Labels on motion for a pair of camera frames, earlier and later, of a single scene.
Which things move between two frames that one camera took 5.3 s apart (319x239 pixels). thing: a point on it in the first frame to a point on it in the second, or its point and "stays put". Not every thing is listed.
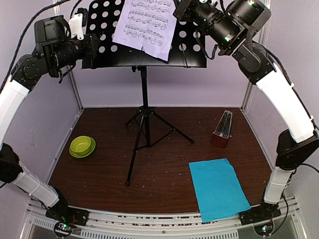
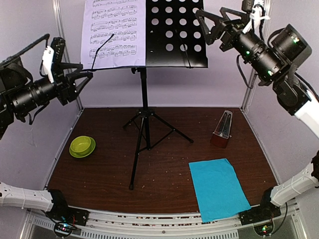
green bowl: x=81 y=146 stays put
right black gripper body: x=186 y=12 to x=234 y=27
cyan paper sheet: x=219 y=191 stays put
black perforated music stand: x=103 y=17 to x=175 y=38
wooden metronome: x=221 y=136 stays put
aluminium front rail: x=290 y=224 stays put
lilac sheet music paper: x=150 y=24 to x=126 y=20
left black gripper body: x=89 y=51 to x=64 y=92
